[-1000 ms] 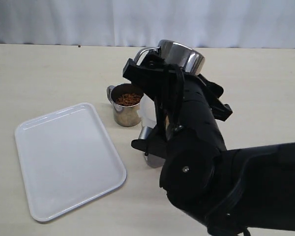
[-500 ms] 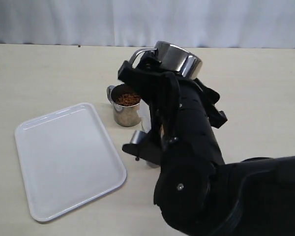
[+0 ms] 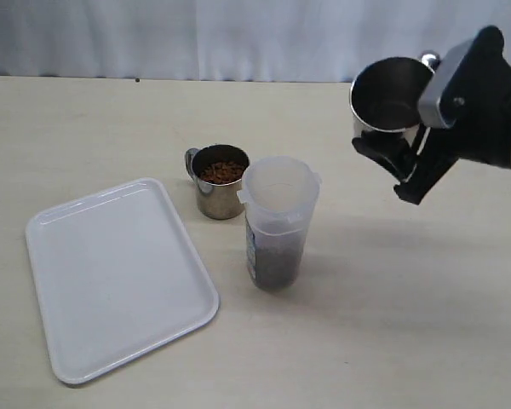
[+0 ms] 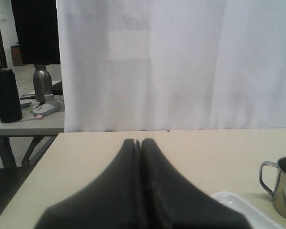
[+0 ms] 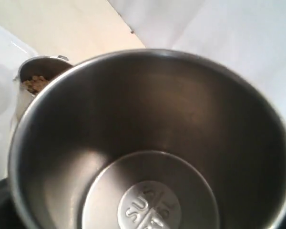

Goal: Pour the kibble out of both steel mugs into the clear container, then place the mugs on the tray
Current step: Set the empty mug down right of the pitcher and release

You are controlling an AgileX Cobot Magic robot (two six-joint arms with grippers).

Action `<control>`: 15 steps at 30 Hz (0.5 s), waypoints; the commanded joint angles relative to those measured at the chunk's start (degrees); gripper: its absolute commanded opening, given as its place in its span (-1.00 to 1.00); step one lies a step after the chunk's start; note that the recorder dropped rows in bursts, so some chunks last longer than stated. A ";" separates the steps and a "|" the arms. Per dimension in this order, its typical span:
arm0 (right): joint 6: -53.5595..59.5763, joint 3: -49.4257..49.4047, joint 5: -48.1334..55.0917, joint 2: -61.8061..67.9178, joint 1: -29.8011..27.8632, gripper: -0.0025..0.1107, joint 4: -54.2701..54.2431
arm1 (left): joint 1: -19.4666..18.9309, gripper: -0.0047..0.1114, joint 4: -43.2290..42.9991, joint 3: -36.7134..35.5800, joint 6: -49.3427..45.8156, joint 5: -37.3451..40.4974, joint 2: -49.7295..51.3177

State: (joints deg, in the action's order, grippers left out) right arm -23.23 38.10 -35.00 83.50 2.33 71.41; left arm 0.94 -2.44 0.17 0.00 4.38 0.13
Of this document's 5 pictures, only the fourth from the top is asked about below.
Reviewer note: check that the grey side table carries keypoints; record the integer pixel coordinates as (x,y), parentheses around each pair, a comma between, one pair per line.
(30,126)

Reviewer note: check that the black keyboard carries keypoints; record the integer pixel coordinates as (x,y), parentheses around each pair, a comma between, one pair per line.
(57,88)

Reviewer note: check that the black cylindrical tumbler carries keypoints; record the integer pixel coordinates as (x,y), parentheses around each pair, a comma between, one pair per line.
(10,109)

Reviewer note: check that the silver metal bottle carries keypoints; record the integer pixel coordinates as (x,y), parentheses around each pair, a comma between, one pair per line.
(42,82)

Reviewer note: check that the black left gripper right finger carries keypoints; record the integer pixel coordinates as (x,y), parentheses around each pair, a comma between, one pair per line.
(172,202)

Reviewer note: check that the white plastic tray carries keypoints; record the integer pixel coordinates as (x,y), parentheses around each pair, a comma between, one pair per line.
(257,219)

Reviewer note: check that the grey computer mouse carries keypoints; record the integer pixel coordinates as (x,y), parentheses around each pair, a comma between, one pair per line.
(49,107)

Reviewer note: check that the white curtain backdrop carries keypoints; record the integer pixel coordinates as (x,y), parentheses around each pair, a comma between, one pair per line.
(130,65)

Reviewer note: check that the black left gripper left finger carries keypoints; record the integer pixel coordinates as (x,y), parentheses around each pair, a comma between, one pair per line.
(114,200)

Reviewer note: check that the steel mug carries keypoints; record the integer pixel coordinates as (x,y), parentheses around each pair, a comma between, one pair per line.
(279,193)

